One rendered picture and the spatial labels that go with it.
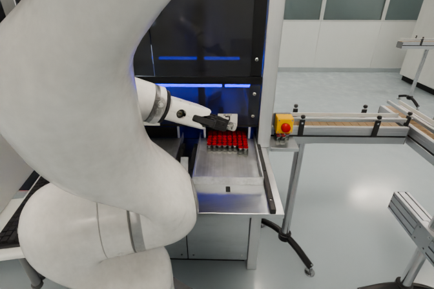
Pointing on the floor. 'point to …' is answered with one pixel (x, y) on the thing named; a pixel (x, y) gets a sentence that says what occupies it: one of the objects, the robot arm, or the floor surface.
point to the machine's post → (268, 80)
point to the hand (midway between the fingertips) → (217, 122)
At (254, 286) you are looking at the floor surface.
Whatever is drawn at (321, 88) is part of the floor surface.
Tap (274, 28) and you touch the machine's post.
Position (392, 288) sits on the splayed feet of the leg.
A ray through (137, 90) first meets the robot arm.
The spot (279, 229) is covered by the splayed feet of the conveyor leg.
